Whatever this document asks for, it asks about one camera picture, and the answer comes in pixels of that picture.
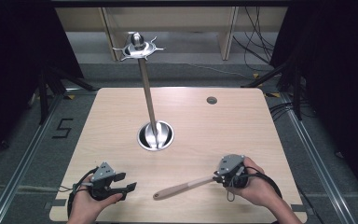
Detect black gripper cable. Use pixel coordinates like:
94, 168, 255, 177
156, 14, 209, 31
66, 167, 100, 219
244, 166, 283, 200

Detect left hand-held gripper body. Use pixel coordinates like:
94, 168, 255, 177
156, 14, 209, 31
88, 161, 127, 202

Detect person's right hand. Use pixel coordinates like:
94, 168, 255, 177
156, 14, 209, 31
227, 156, 282, 208

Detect black hanging cables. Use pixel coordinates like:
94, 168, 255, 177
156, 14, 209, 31
232, 7, 276, 64

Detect wooden utensil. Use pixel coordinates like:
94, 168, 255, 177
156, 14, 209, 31
152, 175, 219, 202

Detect metal floor rail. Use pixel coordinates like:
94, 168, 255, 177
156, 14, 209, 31
280, 92, 357, 224
0, 92, 63, 224

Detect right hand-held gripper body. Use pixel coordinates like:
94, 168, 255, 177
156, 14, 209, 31
216, 154, 250, 189

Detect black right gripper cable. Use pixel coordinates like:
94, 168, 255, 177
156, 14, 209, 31
244, 166, 283, 200

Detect metal utensil stand with hooks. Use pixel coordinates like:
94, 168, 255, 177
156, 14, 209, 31
112, 32, 175, 152

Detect black curtain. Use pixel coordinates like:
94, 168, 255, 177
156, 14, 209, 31
0, 0, 86, 171
269, 0, 358, 208

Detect black tripod stand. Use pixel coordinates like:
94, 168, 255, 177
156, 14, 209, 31
36, 65, 98, 126
241, 59, 304, 121

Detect black floor cables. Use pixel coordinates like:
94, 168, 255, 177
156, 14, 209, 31
268, 102, 296, 121

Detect white floor cable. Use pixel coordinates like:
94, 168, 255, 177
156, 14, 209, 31
155, 60, 254, 79

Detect person's left hand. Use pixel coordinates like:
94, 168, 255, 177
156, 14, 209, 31
68, 175, 124, 220

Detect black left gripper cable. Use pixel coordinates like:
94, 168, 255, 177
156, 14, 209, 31
66, 167, 100, 219

